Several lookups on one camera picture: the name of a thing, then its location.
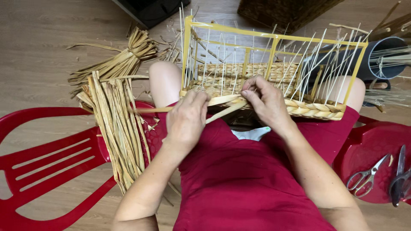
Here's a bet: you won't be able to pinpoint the person's right hand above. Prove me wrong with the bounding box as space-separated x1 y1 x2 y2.
240 75 303 137

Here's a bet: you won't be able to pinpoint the person's left hand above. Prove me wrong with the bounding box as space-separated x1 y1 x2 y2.
165 90 211 151

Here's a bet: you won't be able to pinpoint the long straw strand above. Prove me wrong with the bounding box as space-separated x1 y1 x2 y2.
130 94 248 115

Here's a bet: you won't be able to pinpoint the short flat straw strand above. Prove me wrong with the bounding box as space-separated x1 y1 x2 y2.
205 101 249 125

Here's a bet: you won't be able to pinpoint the scattered straw scraps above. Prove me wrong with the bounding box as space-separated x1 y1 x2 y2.
154 18 206 65

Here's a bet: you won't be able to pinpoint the white cloth piece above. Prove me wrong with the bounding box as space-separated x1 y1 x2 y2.
231 126 272 142

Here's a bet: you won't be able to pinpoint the tied bundle of straw strands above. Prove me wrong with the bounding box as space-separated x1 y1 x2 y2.
66 27 158 98

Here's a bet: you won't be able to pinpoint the loose pile of straw strands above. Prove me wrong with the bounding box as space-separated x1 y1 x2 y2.
76 71 161 195

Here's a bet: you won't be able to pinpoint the black box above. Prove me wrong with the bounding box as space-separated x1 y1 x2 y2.
111 0 192 30

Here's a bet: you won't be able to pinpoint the person's red dress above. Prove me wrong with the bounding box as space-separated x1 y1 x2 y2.
157 102 361 231

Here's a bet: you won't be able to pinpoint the dark brown woven basket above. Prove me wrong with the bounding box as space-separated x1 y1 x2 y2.
237 0 345 35

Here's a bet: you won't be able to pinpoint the red plastic chair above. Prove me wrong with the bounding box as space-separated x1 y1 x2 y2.
0 100 167 231

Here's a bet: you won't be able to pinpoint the red plastic stool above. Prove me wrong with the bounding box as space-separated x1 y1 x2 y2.
332 115 411 206

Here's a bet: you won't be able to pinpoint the black cylindrical container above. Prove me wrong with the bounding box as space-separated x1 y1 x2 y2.
301 36 409 81

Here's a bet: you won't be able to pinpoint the silver metal scissors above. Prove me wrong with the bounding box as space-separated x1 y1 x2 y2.
346 154 391 198

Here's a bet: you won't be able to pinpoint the loose bundle of white sticks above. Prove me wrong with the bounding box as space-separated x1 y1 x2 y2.
364 88 411 108

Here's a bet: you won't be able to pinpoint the tied bundle of white sticks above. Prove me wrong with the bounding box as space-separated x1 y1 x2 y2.
369 46 411 70

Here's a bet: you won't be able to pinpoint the brown dried stalks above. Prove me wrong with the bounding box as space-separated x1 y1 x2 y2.
368 1 411 41

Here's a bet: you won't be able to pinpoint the yellow frame woven straw basket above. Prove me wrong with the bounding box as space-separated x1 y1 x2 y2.
178 3 373 122

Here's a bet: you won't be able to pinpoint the wooden handled tool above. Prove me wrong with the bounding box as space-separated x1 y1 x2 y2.
368 79 392 91

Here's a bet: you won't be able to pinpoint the black handled scissors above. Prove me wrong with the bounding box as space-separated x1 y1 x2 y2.
388 144 411 208

